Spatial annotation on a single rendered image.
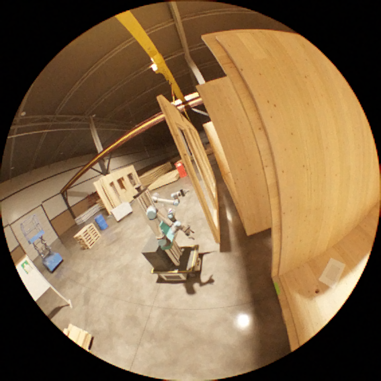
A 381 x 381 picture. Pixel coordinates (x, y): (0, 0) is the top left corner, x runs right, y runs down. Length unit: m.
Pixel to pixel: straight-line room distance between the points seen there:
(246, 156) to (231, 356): 2.84
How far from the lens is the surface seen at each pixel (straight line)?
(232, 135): 2.11
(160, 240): 1.74
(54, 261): 8.98
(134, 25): 4.65
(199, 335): 2.19
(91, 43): 10.40
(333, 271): 2.30
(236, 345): 2.06
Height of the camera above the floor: 2.04
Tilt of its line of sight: 16 degrees down
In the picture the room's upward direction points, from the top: 23 degrees counter-clockwise
